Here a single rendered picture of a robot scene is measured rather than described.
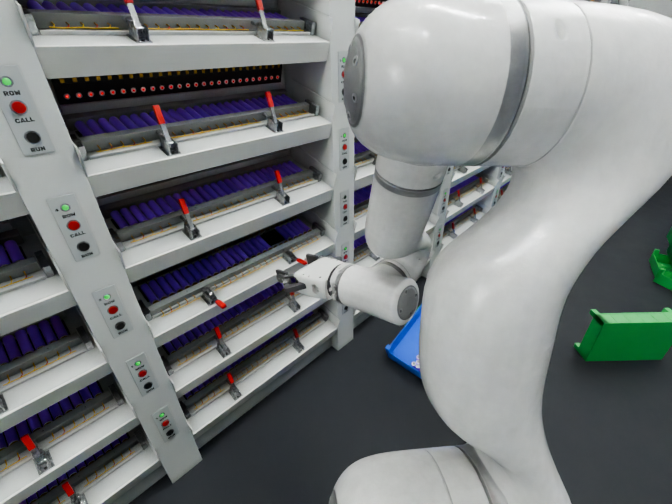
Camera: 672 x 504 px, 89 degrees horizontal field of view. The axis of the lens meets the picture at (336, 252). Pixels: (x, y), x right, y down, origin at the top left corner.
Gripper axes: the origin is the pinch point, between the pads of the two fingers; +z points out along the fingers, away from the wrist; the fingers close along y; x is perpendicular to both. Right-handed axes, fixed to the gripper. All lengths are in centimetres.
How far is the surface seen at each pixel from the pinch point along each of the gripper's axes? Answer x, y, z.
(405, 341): -60, 51, 10
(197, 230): 12.5, -13.5, 15.6
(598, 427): -77, 65, -53
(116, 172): 28.9, -25.5, 11.3
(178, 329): -10.1, -24.4, 20.0
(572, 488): -77, 39, -52
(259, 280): -8.3, -0.1, 19.8
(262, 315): -24.0, 1.5, 27.8
